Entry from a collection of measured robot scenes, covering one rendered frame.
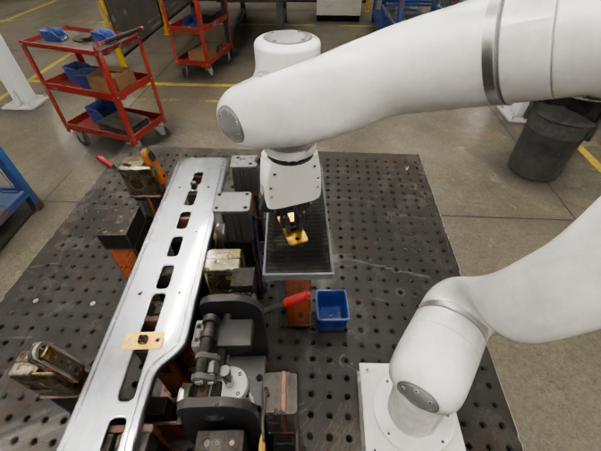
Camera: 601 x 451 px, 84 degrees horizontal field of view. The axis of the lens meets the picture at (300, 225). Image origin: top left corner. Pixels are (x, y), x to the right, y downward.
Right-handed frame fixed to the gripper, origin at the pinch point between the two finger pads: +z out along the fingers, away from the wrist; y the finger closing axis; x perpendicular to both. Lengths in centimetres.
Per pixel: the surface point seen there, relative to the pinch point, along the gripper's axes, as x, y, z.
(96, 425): 15, 43, 24
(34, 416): -5, 72, 54
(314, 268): 6.4, -2.3, 8.1
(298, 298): 11.2, 2.7, 9.3
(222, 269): -6.0, 15.1, 16.3
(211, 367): 19.8, 19.7, 6.6
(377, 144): -192, -148, 124
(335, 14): -594, -281, 111
